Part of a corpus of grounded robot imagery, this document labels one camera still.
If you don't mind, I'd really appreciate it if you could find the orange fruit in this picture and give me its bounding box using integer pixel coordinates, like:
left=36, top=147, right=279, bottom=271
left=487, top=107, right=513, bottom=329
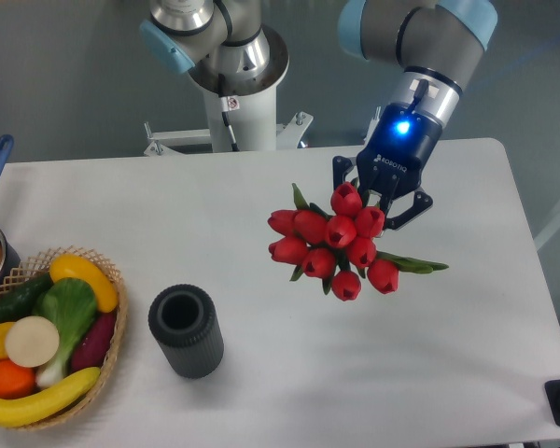
left=0, top=359, right=35, bottom=399

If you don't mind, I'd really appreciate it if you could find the green bok choy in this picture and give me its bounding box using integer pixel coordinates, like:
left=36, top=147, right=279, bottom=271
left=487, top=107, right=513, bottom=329
left=32, top=278, right=97, bottom=389

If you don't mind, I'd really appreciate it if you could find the yellow squash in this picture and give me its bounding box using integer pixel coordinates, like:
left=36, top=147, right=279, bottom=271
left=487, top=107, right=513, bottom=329
left=49, top=253, right=119, bottom=313

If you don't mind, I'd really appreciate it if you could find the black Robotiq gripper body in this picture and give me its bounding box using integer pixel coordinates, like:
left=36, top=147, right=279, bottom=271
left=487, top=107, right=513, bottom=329
left=357, top=104, right=442, bottom=200

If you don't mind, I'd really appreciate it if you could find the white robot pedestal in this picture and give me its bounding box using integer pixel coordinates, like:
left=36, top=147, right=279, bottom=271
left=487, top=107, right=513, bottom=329
left=144, top=25, right=314, bottom=156

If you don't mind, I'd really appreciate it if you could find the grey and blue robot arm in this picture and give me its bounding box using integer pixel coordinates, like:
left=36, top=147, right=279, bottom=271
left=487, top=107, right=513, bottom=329
left=140, top=1, right=497, bottom=230

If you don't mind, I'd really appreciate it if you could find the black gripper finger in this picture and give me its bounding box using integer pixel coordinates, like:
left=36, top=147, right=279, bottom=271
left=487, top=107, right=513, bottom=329
left=384, top=187, right=433, bottom=231
left=332, top=156, right=359, bottom=190

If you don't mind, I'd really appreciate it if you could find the yellow banana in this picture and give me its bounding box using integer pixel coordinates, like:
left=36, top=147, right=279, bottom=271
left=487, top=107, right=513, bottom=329
left=0, top=367, right=101, bottom=428

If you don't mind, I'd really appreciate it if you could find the purple sweet potato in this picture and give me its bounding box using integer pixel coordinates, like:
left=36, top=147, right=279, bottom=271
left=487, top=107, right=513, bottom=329
left=70, top=312, right=117, bottom=372

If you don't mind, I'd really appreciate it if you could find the black cable on pedestal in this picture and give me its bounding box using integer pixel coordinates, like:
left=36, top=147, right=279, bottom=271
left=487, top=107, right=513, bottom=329
left=217, top=74, right=241, bottom=153

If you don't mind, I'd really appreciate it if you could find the red tulip bouquet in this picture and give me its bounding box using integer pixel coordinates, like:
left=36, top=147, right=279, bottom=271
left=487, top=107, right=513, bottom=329
left=267, top=180, right=448, bottom=301

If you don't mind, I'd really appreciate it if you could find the dark grey ribbed vase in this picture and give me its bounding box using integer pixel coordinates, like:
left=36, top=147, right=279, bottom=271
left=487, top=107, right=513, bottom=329
left=147, top=284, right=224, bottom=379

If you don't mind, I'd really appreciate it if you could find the woven wicker basket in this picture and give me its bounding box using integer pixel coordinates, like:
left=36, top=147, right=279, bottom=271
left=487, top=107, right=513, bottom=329
left=0, top=246, right=128, bottom=430

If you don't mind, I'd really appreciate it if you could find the green cucumber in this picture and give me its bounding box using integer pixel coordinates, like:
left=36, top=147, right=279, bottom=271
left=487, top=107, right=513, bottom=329
left=0, top=273, right=53, bottom=324

